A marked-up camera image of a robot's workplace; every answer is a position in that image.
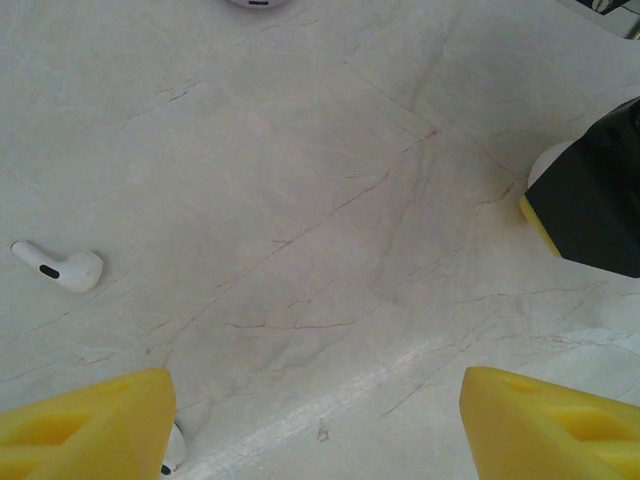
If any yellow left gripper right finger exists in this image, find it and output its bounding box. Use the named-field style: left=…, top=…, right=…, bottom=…
left=459, top=366, right=640, bottom=480

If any purple earbud charging case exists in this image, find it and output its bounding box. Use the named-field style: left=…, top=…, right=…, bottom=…
left=227, top=0, right=291, bottom=11

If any white wireless earbud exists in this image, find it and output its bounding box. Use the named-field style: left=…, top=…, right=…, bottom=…
left=10, top=239, right=105, bottom=294
left=159, top=422, right=188, bottom=476

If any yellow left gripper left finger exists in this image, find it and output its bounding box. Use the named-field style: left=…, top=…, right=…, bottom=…
left=0, top=368, right=177, bottom=480

